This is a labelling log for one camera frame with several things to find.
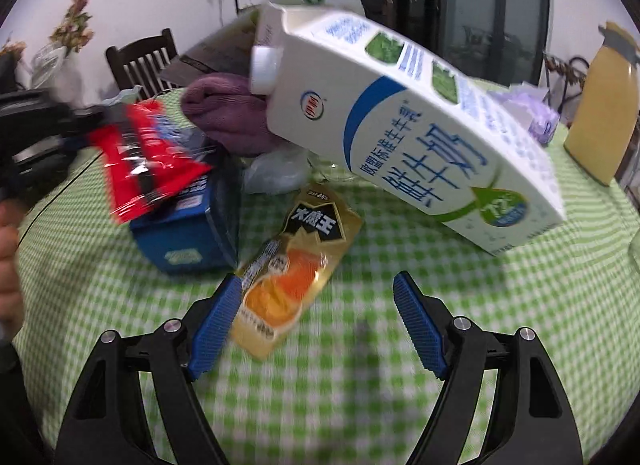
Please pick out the green checked tablecloth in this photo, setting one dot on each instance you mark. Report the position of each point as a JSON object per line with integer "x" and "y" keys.
{"x": 400, "y": 370}

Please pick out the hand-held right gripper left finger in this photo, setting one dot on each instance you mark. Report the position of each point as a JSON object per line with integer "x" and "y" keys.
{"x": 220, "y": 317}

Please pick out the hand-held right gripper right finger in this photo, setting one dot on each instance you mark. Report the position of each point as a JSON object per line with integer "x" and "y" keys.
{"x": 415, "y": 325}

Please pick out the gold orange snack packet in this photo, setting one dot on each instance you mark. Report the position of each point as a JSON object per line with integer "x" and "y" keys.
{"x": 295, "y": 275}

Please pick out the blue carton box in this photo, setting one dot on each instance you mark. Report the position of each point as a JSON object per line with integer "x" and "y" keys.
{"x": 185, "y": 240}

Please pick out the glass vase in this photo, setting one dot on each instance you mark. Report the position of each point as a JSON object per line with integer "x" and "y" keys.
{"x": 47, "y": 65}

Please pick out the dark wooden chair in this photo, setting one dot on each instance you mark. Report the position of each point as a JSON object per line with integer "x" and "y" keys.
{"x": 145, "y": 60}

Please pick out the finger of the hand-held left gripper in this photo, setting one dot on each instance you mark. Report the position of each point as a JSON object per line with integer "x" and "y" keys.
{"x": 85, "y": 127}

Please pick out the mauve towel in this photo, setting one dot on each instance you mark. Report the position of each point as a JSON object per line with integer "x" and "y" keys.
{"x": 225, "y": 110}

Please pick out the dried flower bouquet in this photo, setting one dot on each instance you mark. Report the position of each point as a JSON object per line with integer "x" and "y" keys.
{"x": 80, "y": 5}

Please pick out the clear plastic bag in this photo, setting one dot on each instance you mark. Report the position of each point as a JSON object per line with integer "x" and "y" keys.
{"x": 275, "y": 170}

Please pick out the purple plastic bag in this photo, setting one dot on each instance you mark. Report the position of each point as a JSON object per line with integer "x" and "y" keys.
{"x": 535, "y": 110}

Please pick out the yellow jug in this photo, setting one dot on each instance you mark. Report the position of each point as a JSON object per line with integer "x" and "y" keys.
{"x": 600, "y": 105}

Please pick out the white milk carton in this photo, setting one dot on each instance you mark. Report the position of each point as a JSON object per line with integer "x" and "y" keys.
{"x": 400, "y": 120}

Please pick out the red snack packet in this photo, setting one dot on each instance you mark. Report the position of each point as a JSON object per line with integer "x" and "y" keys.
{"x": 150, "y": 150}

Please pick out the glass sliding door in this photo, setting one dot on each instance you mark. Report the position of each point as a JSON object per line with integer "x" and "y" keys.
{"x": 475, "y": 10}

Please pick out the person's left hand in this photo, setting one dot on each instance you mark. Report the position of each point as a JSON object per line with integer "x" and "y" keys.
{"x": 7, "y": 270}

